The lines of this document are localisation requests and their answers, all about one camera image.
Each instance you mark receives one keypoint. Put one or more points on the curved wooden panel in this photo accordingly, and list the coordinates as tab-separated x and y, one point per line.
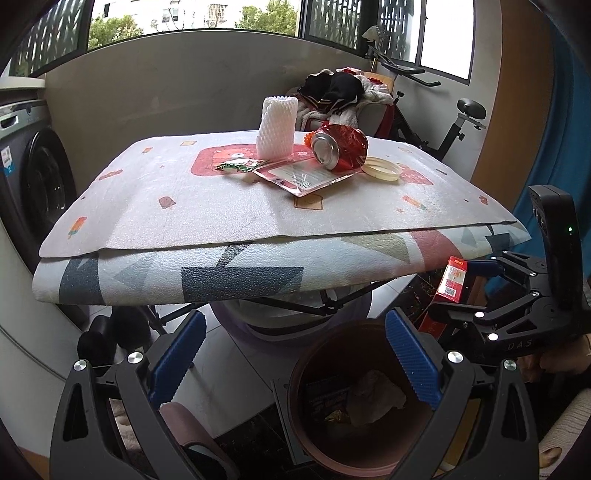
512	92

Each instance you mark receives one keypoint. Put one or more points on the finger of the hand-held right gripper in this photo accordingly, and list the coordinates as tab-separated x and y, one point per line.
461	315
482	268

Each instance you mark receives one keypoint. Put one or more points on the green tree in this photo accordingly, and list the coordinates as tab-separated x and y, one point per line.
268	21
115	32

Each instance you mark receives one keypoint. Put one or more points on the lilac round tub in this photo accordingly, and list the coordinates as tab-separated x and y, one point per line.
277	325

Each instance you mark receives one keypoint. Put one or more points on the person's right hand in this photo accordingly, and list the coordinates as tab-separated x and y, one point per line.
558	364

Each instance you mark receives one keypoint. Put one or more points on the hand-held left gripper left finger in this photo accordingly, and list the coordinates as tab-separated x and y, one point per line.
180	355

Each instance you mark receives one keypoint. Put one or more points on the patterned window screen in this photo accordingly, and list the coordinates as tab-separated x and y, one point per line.
51	37
332	21
399	27

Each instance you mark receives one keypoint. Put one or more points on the black exercise bike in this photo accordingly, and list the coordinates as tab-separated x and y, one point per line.
455	134

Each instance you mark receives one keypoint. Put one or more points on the red garment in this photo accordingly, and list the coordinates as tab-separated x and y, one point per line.
387	122

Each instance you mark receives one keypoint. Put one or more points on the green candy wrapper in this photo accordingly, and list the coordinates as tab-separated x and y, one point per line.
240	166

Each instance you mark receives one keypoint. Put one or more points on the pink clear packet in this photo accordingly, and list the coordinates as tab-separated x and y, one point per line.
300	177

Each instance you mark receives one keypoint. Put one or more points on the white fleece garment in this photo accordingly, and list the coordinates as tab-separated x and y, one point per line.
346	117

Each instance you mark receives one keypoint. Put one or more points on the small white cloth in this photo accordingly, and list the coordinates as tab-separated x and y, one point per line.
373	32

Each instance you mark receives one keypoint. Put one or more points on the white apartment building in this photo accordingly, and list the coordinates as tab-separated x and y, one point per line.
194	9

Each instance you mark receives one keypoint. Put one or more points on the cream plastic lid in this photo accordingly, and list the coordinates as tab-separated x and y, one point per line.
382	170

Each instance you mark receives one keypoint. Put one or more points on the grey washing machine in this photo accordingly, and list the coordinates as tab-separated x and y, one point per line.
32	184

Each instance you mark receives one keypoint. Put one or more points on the crushed red drink can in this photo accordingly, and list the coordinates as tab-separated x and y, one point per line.
344	145

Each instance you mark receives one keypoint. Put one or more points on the brown round bin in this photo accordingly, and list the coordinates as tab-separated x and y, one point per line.
323	445

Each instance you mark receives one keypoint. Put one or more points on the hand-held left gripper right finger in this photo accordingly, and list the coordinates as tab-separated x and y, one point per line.
413	360

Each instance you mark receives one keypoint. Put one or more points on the small red box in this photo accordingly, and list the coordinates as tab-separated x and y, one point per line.
452	279

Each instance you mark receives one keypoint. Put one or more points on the black garment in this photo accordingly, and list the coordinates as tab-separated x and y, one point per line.
334	87

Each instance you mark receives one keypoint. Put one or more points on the beige chair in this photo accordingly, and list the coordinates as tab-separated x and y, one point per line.
371	117

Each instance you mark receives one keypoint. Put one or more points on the black folding table frame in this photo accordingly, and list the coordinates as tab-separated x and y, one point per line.
300	304

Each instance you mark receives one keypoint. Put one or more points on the white foam fruit net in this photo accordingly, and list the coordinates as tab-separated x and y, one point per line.
276	129

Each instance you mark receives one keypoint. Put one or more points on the person's left leg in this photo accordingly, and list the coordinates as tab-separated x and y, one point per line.
184	424

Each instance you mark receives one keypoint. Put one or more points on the black dumbbell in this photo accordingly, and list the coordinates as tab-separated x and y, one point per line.
111	330

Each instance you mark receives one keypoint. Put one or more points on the blue curtain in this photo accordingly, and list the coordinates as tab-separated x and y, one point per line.
568	138

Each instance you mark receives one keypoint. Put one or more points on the bear printed white mat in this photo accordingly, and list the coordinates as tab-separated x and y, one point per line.
184	217

